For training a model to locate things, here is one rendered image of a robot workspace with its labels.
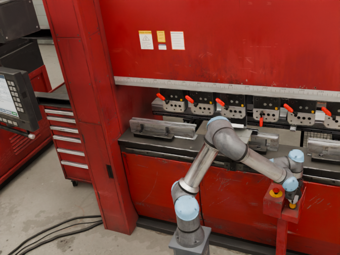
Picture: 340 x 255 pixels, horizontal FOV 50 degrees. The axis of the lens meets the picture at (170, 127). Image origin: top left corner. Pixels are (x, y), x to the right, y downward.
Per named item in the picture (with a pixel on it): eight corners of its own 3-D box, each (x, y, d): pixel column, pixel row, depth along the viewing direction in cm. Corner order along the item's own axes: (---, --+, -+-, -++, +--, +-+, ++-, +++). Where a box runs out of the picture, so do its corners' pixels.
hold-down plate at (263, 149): (219, 148, 240) (219, 144, 239) (221, 144, 245) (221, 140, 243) (265, 155, 229) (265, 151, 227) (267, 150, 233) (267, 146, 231)
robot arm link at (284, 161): (272, 169, 184) (293, 165, 185) (264, 157, 194) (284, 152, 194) (272, 181, 188) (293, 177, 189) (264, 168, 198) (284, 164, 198)
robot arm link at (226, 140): (229, 136, 158) (305, 181, 177) (223, 124, 167) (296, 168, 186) (213, 155, 162) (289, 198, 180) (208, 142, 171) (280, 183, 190)
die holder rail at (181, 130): (131, 131, 271) (129, 120, 267) (134, 127, 276) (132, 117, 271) (195, 140, 252) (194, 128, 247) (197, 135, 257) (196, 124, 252)
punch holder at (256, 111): (253, 120, 224) (253, 95, 216) (255, 113, 231) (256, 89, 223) (278, 122, 219) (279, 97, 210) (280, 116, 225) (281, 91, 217)
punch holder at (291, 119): (287, 123, 217) (288, 98, 208) (289, 116, 223) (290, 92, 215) (313, 126, 211) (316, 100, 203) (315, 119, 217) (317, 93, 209)
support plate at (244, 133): (212, 151, 219) (212, 149, 218) (224, 128, 239) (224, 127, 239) (242, 155, 212) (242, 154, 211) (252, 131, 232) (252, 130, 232)
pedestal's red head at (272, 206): (262, 213, 216) (263, 190, 207) (270, 197, 227) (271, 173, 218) (297, 224, 206) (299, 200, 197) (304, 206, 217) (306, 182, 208)
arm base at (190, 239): (199, 251, 183) (198, 237, 178) (171, 244, 188) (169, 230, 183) (208, 228, 195) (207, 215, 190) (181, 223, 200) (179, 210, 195)
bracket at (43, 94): (13, 114, 257) (9, 105, 253) (36, 99, 276) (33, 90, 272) (58, 120, 241) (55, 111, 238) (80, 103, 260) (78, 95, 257)
